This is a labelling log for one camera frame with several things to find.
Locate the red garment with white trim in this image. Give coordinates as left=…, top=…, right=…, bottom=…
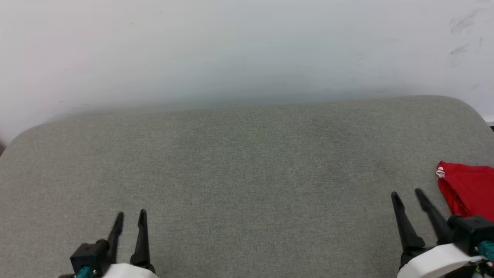
left=436, top=161, right=494, bottom=222

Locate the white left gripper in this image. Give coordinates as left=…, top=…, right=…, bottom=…
left=101, top=209, right=159, bottom=278

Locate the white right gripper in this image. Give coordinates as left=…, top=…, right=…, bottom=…
left=391, top=188, right=485, bottom=278

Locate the black cable with teal connector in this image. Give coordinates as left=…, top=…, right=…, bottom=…
left=58, top=266, right=95, bottom=278
left=477, top=241, right=494, bottom=261

